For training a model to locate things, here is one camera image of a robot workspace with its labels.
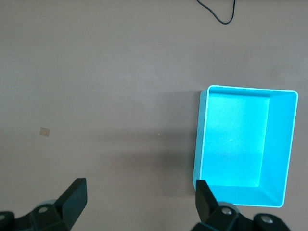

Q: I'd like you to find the blue plastic bin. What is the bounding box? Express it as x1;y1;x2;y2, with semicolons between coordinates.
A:
192;84;299;208

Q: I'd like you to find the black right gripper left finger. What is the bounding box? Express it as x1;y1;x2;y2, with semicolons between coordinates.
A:
0;177;87;231

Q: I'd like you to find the thin black looped cable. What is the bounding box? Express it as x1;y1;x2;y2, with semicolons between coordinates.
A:
196;0;237;25

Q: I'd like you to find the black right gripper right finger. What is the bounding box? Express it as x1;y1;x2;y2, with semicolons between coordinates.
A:
191;179;292;231

